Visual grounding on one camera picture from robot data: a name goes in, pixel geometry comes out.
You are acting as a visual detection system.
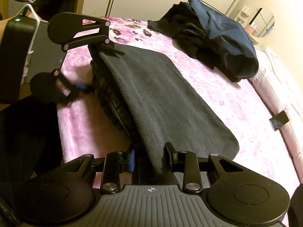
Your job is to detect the navy blue garment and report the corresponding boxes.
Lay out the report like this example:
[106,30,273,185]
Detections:
[187,0,259,79]

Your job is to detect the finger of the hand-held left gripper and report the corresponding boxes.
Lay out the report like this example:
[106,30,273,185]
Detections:
[53,69,94,107]
[62,14,126,56]

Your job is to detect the pink rose blanket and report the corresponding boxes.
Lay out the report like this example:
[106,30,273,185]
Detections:
[57,16,301,194]

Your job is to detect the white vanity table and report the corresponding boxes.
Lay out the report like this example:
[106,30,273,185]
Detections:
[233,5,261,45]

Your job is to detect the black garment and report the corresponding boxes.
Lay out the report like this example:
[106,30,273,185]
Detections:
[147,2,239,83]

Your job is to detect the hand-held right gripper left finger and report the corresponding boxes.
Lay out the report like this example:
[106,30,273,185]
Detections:
[65,148,136,194]

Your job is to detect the white ribbed duvet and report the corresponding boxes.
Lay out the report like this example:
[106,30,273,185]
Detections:
[248,45,303,161]

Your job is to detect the white cable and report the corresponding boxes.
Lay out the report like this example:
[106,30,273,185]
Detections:
[16,0,39,81]

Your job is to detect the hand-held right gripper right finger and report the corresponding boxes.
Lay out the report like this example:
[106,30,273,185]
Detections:
[164,142,244,193]

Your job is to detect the round mirror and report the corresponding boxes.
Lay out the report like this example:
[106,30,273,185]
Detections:
[248,8,275,38]

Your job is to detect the dark grey pants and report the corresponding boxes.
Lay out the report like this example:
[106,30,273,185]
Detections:
[89,45,239,185]

